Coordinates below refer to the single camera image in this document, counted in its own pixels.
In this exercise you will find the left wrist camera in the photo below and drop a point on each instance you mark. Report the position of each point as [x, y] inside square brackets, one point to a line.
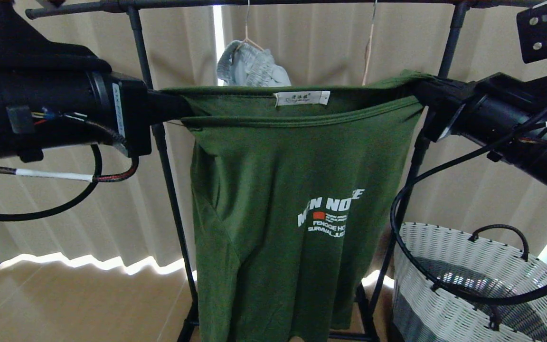
[12, 33]

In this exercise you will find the green printed T-shirt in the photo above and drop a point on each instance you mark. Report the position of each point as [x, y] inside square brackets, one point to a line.
[278, 166]

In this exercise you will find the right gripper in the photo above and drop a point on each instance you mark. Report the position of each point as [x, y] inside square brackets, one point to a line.
[492, 109]

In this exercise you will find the black clothes rack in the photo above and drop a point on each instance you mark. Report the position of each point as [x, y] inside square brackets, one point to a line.
[140, 47]

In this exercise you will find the pink clothes hanger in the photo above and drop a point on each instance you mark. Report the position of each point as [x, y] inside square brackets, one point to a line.
[369, 47]
[248, 23]

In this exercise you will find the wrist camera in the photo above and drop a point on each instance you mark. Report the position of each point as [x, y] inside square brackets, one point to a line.
[539, 28]
[12, 33]

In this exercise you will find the white laundry basket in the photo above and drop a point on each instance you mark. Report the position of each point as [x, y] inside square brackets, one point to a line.
[444, 247]

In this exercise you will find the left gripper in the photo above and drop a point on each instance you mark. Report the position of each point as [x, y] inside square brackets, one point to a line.
[64, 95]

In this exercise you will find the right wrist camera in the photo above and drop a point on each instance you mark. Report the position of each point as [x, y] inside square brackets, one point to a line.
[539, 28]

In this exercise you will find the pale grey pants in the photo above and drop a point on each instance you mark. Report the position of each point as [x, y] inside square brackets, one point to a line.
[254, 71]

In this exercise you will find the beige curtain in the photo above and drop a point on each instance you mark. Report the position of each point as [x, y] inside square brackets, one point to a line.
[311, 38]

